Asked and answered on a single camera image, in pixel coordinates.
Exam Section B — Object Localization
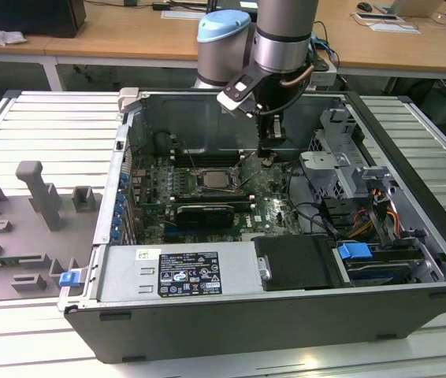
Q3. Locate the wooden desk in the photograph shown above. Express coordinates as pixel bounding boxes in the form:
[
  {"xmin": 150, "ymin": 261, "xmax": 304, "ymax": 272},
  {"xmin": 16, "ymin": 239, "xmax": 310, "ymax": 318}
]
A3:
[{"xmin": 0, "ymin": 0, "xmax": 446, "ymax": 92}]

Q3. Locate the metal disk bay cage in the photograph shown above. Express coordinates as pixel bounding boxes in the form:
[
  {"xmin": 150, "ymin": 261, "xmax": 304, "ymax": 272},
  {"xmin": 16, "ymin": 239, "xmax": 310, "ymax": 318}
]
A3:
[{"xmin": 298, "ymin": 106, "xmax": 397, "ymax": 202}]

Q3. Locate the hard disk in blue carrier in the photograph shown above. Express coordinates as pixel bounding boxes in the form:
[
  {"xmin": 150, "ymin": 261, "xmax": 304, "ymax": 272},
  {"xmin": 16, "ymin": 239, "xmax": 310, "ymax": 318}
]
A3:
[{"xmin": 335, "ymin": 242, "xmax": 425, "ymax": 287}]

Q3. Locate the black internal cable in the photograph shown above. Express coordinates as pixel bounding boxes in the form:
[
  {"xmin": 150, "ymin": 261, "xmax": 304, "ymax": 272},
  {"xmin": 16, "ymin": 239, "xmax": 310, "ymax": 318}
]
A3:
[{"xmin": 288, "ymin": 160, "xmax": 340, "ymax": 242}]

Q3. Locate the grey case release handle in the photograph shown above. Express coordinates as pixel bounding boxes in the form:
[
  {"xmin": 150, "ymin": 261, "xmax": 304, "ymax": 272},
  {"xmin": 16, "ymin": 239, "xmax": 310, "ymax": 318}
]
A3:
[{"xmin": 117, "ymin": 87, "xmax": 142, "ymax": 116}]

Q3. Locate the grey parts rack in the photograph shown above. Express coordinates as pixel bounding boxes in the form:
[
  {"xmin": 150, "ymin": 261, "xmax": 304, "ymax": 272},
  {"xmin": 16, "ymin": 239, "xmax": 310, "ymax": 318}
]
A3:
[{"xmin": 0, "ymin": 160, "xmax": 104, "ymax": 304}]

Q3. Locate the yellow red wire bundle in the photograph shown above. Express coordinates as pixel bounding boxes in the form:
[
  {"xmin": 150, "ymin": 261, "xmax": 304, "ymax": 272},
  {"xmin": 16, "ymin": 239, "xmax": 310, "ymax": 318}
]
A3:
[{"xmin": 349, "ymin": 187, "xmax": 400, "ymax": 239}]

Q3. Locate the blue case latch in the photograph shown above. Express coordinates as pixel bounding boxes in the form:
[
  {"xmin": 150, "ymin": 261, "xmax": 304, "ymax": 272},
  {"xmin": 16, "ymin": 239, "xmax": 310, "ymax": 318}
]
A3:
[{"xmin": 60, "ymin": 270, "xmax": 79, "ymax": 288}]

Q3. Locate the white flat device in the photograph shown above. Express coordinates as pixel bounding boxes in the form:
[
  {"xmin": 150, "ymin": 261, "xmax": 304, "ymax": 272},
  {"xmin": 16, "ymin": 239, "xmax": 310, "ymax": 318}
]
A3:
[{"xmin": 354, "ymin": 12, "xmax": 400, "ymax": 23}]

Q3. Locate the blue cable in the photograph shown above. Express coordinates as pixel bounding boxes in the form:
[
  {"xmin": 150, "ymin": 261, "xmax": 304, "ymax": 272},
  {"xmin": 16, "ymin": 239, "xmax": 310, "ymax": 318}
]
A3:
[{"xmin": 311, "ymin": 31, "xmax": 341, "ymax": 68}]

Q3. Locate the black graphics card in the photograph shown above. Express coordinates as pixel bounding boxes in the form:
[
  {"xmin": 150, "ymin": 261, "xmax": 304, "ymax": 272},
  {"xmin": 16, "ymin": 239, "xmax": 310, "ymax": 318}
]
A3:
[{"xmin": 174, "ymin": 202, "xmax": 236, "ymax": 230}]

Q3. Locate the grey laptop stand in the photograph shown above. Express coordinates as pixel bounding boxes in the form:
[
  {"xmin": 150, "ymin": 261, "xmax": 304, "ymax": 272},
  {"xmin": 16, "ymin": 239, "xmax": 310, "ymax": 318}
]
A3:
[{"xmin": 376, "ymin": 0, "xmax": 445, "ymax": 19}]

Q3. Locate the black round component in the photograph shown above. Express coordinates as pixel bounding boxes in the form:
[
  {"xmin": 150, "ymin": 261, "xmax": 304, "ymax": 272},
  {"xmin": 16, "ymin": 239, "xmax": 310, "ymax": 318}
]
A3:
[{"xmin": 153, "ymin": 132, "xmax": 175, "ymax": 154}]

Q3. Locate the black computer box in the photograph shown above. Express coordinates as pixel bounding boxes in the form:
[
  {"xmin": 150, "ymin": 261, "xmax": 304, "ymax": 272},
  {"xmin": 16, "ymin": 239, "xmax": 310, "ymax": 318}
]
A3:
[{"xmin": 0, "ymin": 0, "xmax": 87, "ymax": 39}]

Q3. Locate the CPU socket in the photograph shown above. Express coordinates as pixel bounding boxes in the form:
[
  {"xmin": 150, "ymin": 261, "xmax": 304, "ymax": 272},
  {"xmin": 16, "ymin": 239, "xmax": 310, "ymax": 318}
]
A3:
[{"xmin": 192, "ymin": 168, "xmax": 242, "ymax": 197}]

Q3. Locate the grey power supply unit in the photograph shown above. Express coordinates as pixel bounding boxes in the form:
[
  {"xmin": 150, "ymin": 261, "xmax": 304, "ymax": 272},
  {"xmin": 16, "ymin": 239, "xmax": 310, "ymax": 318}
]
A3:
[{"xmin": 95, "ymin": 240, "xmax": 266, "ymax": 305}]

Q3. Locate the crumpled white paper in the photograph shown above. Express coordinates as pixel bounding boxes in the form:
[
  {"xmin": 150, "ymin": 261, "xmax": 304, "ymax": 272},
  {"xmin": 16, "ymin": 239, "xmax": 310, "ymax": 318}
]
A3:
[{"xmin": 0, "ymin": 21, "xmax": 28, "ymax": 46}]

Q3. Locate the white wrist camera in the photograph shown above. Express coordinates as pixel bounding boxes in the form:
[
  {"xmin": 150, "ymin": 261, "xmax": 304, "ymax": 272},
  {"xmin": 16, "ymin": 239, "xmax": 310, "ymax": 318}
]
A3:
[{"xmin": 216, "ymin": 76, "xmax": 268, "ymax": 118}]

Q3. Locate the black RAM slot bank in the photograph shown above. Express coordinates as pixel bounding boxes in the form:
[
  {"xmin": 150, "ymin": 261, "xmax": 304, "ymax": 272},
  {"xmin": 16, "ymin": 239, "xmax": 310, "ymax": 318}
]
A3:
[{"xmin": 172, "ymin": 150, "xmax": 247, "ymax": 169}]

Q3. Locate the black plastic shroud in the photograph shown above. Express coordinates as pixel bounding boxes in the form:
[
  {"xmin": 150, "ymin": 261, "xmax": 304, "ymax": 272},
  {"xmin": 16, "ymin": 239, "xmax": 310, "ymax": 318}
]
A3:
[{"xmin": 253, "ymin": 234, "xmax": 344, "ymax": 293}]

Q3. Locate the black camera cable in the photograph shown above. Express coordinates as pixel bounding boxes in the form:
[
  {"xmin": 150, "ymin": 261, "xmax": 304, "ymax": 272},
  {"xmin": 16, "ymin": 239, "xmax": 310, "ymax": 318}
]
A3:
[{"xmin": 259, "ymin": 65, "xmax": 315, "ymax": 117}]

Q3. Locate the black PC case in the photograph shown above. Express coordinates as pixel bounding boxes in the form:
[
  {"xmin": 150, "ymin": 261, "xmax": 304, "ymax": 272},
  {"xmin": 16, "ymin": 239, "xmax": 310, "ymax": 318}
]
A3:
[{"xmin": 58, "ymin": 87, "xmax": 446, "ymax": 365}]

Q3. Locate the green motherboard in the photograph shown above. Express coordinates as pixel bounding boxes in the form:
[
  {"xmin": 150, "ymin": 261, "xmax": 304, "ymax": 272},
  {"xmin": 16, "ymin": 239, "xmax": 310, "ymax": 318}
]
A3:
[{"xmin": 128, "ymin": 151, "xmax": 303, "ymax": 244}]

